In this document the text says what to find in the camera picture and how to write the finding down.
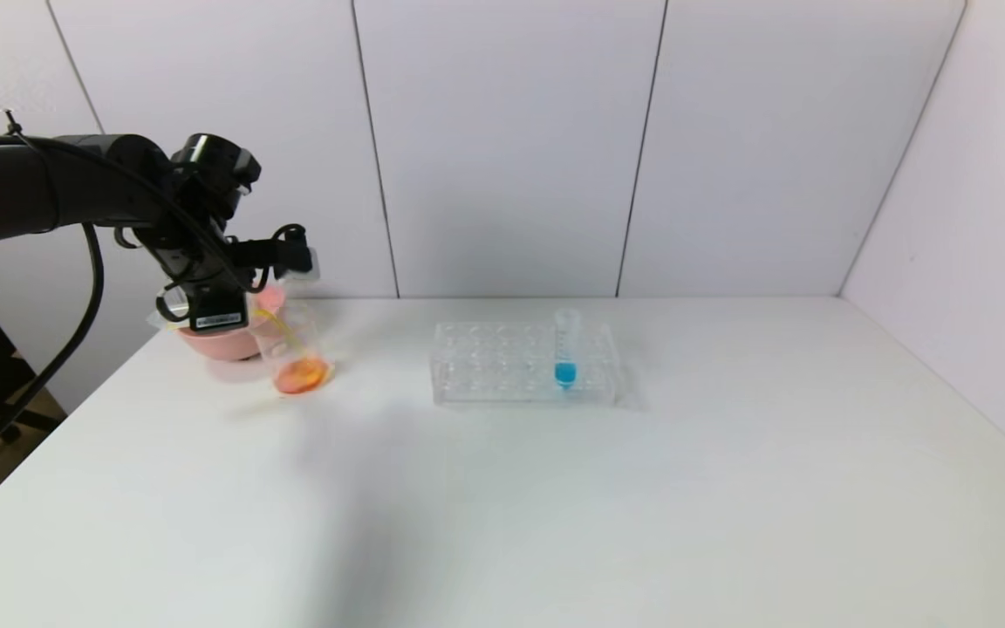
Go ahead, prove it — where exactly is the clear plastic test tube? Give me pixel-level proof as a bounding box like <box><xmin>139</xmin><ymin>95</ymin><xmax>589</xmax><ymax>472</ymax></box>
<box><xmin>246</xmin><ymin>295</ymin><xmax>303</xmax><ymax>350</ymax></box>

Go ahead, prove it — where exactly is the clear acrylic test tube rack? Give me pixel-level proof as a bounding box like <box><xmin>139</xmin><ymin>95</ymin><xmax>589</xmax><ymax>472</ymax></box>
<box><xmin>430</xmin><ymin>320</ymin><xmax>622</xmax><ymax>409</ymax></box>

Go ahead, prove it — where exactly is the test tube with blue liquid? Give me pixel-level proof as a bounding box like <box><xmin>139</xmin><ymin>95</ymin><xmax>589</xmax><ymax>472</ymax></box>
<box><xmin>553</xmin><ymin>309</ymin><xmax>578</xmax><ymax>392</ymax></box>

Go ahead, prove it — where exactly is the clear glass beaker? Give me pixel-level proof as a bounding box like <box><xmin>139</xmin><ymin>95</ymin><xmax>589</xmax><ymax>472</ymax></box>
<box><xmin>250</xmin><ymin>299</ymin><xmax>334</xmax><ymax>399</ymax></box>

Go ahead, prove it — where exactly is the pink plastic bowl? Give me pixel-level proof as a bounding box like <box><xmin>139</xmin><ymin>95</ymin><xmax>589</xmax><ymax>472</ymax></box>
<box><xmin>167</xmin><ymin>283</ymin><xmax>288</xmax><ymax>362</ymax></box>

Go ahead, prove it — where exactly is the black office chair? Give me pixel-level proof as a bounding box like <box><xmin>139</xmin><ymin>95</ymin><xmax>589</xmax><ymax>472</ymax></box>
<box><xmin>0</xmin><ymin>275</ymin><xmax>64</xmax><ymax>454</ymax></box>

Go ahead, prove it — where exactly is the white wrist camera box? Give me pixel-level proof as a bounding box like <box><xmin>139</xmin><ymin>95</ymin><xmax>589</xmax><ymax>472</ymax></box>
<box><xmin>271</xmin><ymin>224</ymin><xmax>321</xmax><ymax>283</ymax></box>

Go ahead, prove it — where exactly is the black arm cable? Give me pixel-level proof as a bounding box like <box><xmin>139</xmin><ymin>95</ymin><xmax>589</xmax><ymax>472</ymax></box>
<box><xmin>0</xmin><ymin>222</ymin><xmax>107</xmax><ymax>468</ymax></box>

